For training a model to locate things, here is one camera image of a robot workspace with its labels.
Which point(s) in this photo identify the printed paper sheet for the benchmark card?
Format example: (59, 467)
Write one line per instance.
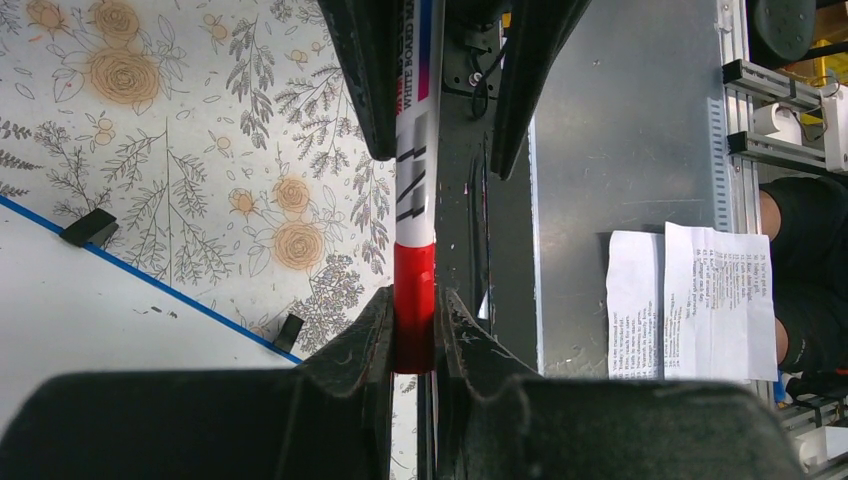
(634, 305)
(719, 319)

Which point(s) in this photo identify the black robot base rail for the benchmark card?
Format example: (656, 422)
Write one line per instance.
(485, 323)

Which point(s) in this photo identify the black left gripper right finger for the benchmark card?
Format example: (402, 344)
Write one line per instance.
(499, 419)

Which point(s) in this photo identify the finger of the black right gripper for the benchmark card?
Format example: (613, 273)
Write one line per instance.
(539, 30)
(364, 34)

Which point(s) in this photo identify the white red whiteboard marker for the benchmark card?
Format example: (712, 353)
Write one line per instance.
(418, 70)

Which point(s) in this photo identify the grey slotted cable duct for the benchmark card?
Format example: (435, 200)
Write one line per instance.
(719, 166)

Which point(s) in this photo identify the blue framed whiteboard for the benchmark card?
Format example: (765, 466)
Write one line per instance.
(68, 309)

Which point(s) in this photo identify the floral tablecloth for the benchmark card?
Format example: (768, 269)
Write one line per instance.
(222, 137)

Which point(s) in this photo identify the red marker cap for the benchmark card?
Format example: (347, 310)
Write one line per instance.
(414, 308)

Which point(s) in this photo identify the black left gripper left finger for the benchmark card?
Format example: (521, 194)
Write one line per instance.
(327, 418)

